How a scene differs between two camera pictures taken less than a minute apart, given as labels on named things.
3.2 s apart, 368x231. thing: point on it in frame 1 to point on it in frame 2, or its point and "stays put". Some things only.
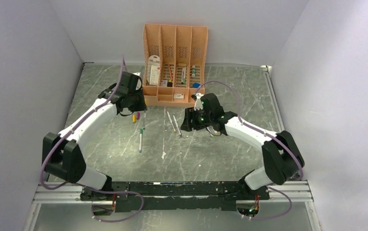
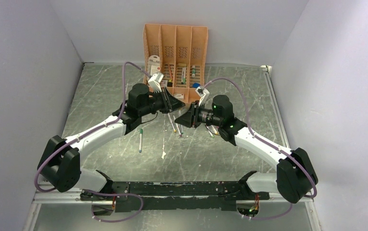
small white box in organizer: (178, 96) stays put
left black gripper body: (137, 103) to (158, 102)
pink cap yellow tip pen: (171, 120) stays put
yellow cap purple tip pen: (177, 126) stays put
